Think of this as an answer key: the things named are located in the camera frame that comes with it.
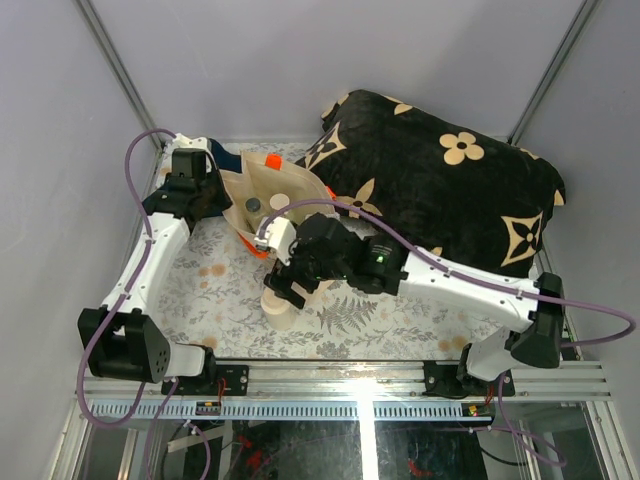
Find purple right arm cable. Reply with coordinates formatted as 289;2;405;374
255;198;637;468

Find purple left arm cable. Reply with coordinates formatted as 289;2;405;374
75;128;213;480

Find aluminium mounting rail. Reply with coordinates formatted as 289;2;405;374
160;359;612;400

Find dark blue cloth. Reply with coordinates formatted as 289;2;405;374
144;138;244;211

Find peach cylindrical bottle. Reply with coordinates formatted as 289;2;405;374
260;289;295;331

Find beige canvas tote bag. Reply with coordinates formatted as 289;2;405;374
221;151;331;259

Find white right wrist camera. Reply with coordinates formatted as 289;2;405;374
253;217;296;266

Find black floral plush blanket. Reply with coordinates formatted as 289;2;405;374
297;90;567;277

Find floral patterned table mat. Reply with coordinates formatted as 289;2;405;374
155;217;501;360

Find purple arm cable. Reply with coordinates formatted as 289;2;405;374
75;128;213;480
255;198;637;468

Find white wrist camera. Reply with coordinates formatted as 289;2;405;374
253;217;296;266
167;133;210;152

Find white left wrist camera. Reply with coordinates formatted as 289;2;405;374
167;133;210;152

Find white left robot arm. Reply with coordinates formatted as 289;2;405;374
78;145;231;395

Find green lotion pump bottle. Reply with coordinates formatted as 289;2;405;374
269;193;294;222

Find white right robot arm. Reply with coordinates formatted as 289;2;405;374
254;213;564;395

